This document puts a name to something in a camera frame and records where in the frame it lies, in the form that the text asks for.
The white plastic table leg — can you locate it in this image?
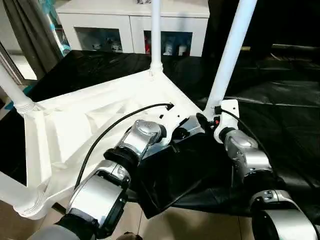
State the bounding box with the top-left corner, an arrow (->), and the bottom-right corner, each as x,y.
0,66 -> 35,113
149,0 -> 164,76
0,171 -> 47,218
204,0 -> 258,118

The white plastic table top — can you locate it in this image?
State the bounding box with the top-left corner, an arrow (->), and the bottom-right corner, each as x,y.
13,69 -> 216,221

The black table mat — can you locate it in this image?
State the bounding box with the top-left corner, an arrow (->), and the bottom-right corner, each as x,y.
0,49 -> 320,220

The white glass-door cabinet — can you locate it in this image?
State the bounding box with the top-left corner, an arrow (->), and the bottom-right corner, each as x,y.
55,0 -> 211,57

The teal white plastic package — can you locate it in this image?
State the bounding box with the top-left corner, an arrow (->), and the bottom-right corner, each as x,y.
44,7 -> 72,55

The teal floor mat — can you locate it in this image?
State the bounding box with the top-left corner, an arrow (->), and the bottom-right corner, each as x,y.
4,84 -> 33,111

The grey curtain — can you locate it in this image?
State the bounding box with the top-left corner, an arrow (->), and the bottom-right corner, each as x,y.
3,0 -> 63,80

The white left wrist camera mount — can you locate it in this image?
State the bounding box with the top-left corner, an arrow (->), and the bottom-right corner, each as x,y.
159,104 -> 191,146

